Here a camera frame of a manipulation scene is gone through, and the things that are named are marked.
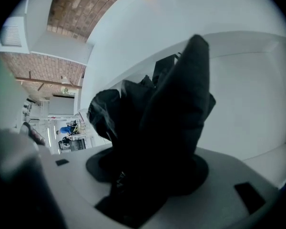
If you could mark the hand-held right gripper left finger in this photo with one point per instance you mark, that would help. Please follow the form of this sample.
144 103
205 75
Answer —
74 175

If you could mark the white flowers in white vase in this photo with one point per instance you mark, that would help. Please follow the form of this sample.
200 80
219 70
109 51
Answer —
65 89

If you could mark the white ribbed-glass cabinet door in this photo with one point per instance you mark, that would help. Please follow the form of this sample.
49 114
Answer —
13 36

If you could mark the small white side table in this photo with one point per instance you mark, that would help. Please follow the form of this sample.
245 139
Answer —
62 105

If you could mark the white drawer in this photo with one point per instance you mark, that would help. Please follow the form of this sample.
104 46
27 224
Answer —
248 104

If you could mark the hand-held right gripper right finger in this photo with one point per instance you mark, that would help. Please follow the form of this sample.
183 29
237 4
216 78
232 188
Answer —
217 204

